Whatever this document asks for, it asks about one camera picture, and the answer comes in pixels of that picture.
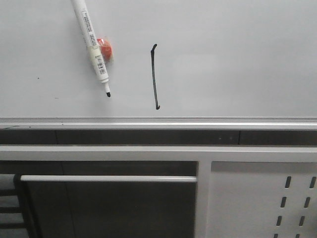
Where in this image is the red round magnet with tape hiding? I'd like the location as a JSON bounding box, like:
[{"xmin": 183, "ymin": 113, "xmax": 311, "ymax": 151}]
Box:
[{"xmin": 97, "ymin": 37, "xmax": 113, "ymax": 62}]

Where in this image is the white black-ink whiteboard marker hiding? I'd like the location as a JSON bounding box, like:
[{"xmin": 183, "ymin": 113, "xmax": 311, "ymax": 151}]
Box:
[{"xmin": 71, "ymin": 0, "xmax": 111, "ymax": 97}]

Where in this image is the white metal pegboard stand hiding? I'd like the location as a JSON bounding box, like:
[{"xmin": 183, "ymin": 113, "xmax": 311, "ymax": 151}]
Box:
[{"xmin": 0, "ymin": 146, "xmax": 317, "ymax": 238}]

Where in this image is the black slatted chair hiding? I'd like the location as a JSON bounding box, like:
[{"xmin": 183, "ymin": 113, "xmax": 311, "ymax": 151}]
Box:
[{"xmin": 0, "ymin": 174, "xmax": 39, "ymax": 238}]

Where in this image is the white whiteboard with aluminium frame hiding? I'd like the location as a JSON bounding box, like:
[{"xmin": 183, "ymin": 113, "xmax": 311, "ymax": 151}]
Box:
[{"xmin": 0, "ymin": 0, "xmax": 317, "ymax": 130}]

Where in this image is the white horizontal rail bar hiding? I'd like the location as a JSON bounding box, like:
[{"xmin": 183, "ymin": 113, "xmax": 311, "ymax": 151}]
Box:
[{"xmin": 20, "ymin": 175, "xmax": 197, "ymax": 183}]

